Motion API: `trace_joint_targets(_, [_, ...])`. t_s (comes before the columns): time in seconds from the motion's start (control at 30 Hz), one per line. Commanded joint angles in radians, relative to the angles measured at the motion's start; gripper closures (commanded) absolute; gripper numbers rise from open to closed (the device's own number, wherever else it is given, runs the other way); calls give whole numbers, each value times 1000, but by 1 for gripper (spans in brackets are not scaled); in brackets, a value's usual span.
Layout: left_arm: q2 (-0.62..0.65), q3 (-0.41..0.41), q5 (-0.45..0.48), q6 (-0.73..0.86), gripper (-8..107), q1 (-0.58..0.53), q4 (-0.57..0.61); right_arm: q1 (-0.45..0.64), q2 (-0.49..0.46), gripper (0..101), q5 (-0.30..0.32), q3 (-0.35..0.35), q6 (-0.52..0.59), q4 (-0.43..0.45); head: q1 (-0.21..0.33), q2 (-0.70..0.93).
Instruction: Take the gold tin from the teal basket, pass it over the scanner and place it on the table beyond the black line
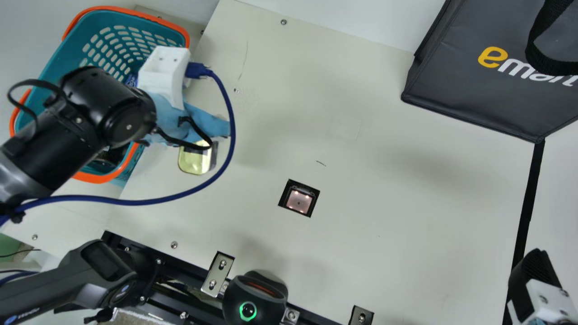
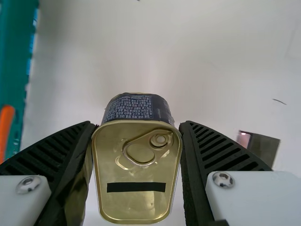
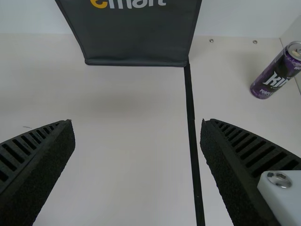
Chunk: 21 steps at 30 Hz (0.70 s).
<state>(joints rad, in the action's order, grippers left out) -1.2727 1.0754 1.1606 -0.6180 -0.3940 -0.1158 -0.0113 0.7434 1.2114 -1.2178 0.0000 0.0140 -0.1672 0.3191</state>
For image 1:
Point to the teal shopping basket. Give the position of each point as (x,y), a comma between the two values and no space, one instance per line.
(108,40)

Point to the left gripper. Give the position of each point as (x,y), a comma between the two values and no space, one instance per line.
(180,122)

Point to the gold rectangular tin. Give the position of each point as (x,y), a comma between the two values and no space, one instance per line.
(192,160)

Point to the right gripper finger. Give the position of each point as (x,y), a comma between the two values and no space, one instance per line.
(533,280)

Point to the small square scanner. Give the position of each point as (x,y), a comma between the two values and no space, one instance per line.
(299,198)

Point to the black strip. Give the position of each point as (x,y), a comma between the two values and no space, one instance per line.
(528,212)

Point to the black device with green light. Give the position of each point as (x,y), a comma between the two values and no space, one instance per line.
(253,298)

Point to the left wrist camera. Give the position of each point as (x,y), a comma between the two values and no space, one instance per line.
(162,67)

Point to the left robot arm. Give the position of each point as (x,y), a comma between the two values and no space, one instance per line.
(90,113)

